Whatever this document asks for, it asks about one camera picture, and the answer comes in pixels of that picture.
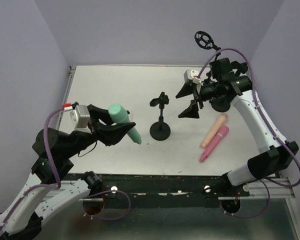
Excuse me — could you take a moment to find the peach toy microphone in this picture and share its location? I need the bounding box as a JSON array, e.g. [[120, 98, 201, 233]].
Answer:
[[199, 113, 228, 149]]

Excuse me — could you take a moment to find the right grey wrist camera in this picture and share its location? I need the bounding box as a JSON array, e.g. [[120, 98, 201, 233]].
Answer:
[[183, 69, 203, 86]]

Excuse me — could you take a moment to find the black tripod ring stand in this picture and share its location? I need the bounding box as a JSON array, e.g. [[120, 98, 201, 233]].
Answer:
[[194, 31, 221, 52]]

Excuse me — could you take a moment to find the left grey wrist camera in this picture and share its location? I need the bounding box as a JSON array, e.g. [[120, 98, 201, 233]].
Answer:
[[70, 105, 90, 130]]

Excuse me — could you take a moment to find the black right clip stand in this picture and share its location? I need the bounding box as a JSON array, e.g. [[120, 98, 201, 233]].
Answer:
[[209, 58, 248, 113]]

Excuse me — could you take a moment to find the pink toy microphone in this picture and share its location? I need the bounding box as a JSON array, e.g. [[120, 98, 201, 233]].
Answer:
[[199, 125, 229, 163]]

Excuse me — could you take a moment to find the green toy microphone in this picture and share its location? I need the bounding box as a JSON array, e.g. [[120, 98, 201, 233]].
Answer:
[[108, 103, 142, 145]]

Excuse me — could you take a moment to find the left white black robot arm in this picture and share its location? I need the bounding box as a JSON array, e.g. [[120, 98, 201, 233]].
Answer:
[[0, 103, 136, 240]]

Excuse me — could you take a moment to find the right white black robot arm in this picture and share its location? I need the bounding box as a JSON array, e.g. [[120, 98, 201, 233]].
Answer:
[[176, 58, 299, 186]]

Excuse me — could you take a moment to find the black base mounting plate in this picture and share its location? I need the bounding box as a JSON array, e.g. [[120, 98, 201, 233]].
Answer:
[[83, 174, 250, 209]]

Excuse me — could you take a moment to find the left aluminium rail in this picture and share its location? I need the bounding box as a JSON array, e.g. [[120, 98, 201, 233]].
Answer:
[[41, 188, 65, 202]]

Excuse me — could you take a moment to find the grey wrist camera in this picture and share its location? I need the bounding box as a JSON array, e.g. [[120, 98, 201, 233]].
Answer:
[[183, 69, 203, 86], [70, 105, 90, 130]]

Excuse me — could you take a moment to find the black round-base clip stand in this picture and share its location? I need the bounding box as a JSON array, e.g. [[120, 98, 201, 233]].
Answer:
[[149, 91, 171, 141]]

